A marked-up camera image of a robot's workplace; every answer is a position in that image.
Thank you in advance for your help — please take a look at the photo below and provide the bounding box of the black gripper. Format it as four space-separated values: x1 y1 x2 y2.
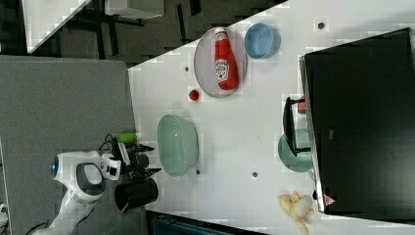
124 144 161 179

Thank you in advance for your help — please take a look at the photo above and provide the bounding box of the green perforated strainer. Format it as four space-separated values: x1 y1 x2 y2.
157 115 199 177

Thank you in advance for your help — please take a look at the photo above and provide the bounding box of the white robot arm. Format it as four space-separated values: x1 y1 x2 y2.
26 150 160 235

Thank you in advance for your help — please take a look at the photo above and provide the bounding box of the green marker tube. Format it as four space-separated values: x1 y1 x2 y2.
117 132 141 143

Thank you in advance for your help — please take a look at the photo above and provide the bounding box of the black cylinder cup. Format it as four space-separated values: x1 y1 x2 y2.
115 178 159 211

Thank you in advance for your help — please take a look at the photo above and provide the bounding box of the small red toy berry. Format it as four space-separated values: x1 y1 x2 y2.
189 90 200 101

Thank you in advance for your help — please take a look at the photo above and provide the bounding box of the grey foam board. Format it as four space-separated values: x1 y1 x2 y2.
0 56 135 235

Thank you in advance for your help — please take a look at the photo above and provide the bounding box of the grey round plate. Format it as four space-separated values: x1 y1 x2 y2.
194 28 247 98

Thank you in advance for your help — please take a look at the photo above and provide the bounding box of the red ketchup bottle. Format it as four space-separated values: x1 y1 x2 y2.
214 27 239 90

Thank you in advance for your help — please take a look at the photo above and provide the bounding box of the green cup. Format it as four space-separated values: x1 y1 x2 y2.
278 129 313 172

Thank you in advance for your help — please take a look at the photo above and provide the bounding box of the peeled toy banana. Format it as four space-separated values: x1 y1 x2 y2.
277 191 314 235

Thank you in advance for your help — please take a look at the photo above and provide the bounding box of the blue bowl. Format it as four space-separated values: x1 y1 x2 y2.
244 23 281 60

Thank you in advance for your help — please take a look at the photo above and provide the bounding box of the red toy strawberry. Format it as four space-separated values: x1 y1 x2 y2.
298 102 306 114

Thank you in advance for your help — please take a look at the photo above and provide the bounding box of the black toaster oven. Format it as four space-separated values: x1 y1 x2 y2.
283 28 415 223

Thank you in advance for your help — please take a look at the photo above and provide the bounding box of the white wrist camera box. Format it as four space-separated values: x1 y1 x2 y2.
101 154 121 181

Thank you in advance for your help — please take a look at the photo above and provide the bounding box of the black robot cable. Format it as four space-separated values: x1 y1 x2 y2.
97 132 120 155

